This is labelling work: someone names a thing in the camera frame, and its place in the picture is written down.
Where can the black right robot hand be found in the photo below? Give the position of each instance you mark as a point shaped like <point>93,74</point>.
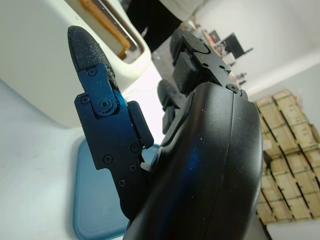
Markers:
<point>205,162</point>

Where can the toast slice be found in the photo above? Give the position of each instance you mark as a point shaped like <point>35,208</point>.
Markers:
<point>107,27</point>

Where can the person in black trousers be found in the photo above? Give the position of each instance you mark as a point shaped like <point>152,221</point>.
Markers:
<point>157,25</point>

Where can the white two-slot toaster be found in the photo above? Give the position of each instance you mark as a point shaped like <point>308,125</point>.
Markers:
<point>37,62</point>

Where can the stacked wooden crates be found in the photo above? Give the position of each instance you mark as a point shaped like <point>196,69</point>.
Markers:
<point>287,150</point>

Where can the blue plastic tray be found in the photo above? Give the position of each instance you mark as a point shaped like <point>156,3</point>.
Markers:
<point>100,200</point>

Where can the black monitor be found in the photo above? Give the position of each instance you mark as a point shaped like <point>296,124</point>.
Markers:
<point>233,44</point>

